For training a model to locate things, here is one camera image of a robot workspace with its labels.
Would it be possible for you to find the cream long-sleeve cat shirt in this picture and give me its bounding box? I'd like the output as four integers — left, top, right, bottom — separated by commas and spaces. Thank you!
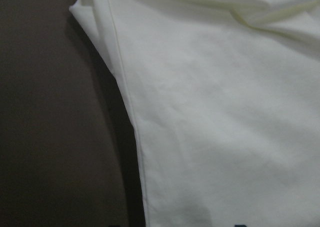
70, 0, 320, 227

